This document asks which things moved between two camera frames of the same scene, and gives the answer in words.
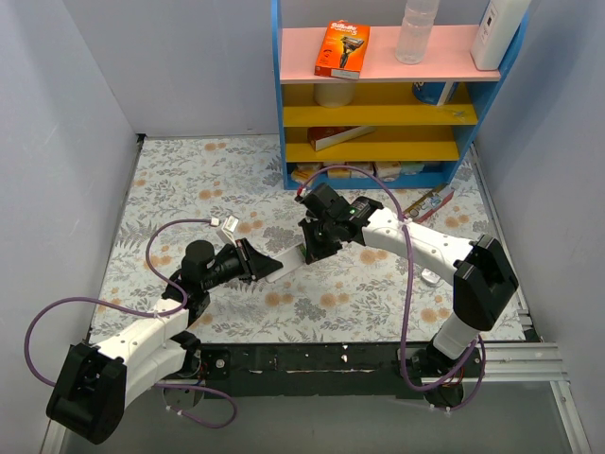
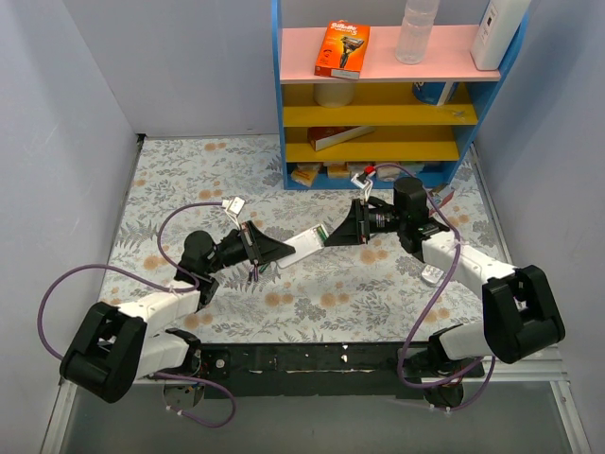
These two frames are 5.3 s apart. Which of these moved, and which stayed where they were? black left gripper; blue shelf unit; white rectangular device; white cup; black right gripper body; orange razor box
Moved: black left gripper; black right gripper body
Stayed: orange razor box; white rectangular device; blue shelf unit; white cup
